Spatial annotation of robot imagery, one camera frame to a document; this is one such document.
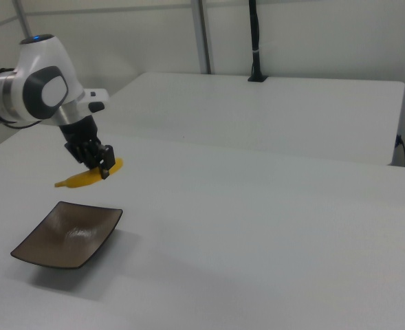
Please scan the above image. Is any black power cable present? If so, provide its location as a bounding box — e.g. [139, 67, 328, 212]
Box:
[395, 134, 405, 168]

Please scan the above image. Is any black pole with cables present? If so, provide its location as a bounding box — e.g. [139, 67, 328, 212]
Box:
[248, 0, 263, 79]

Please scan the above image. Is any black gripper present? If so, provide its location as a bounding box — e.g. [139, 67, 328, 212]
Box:
[58, 115, 116, 181]

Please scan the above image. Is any white table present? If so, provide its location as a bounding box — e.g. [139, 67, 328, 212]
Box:
[107, 71, 405, 167]

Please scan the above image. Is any brown square ceramic plate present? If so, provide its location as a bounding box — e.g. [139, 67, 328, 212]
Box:
[10, 201, 124, 271]

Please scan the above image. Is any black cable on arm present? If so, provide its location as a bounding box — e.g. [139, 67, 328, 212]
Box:
[0, 67, 48, 130]

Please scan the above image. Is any yellow banana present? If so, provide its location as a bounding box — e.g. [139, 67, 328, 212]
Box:
[54, 157, 124, 190]

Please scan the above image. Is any upright aluminium frame post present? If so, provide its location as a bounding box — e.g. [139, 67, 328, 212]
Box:
[190, 0, 212, 74]

